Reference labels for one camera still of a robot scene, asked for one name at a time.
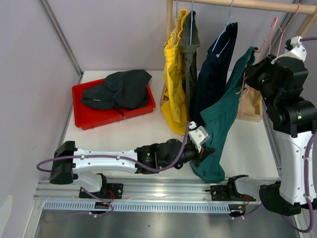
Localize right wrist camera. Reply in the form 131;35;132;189
271;36;307;64

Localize slotted cable duct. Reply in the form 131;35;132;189
43;200;230;214

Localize yellow shorts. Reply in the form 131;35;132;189
160;9;188;135

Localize olive green shorts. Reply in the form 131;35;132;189
180;16;201;118

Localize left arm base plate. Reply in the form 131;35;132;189
93;183;124;199

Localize blue hanger of navy shorts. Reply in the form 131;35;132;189
214;0;237;59

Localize navy blue shorts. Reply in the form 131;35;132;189
190;22;238;125

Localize blue hanger of yellow shorts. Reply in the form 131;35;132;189
164;0;188;50

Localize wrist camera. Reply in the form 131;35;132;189
188;121;210;152
271;36;307;64

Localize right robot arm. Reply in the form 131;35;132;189
191;55;317;216

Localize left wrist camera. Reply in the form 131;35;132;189
188;121;210;152

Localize aluminium rail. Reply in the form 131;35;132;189
33;176;304;205

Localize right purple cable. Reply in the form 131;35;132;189
222;36;317;234

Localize dark grey shorts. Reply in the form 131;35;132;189
81;69;152;110

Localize teal green shorts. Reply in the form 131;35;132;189
190;47;258;183

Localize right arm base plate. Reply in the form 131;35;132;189
205;184;256;202

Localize pink hanger of teal shorts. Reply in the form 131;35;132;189
238;17;278;118

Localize wooden clothes rack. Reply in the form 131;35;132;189
160;0;317;122

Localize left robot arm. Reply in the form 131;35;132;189
50;139;215;198

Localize purple cable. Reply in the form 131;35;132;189
36;123;196;224
222;36;317;234

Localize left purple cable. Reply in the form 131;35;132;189
36;123;196;224

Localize blue hanger of olive shorts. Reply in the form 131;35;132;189
185;0;200;49

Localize red plastic bin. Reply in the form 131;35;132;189
72;79;156;130

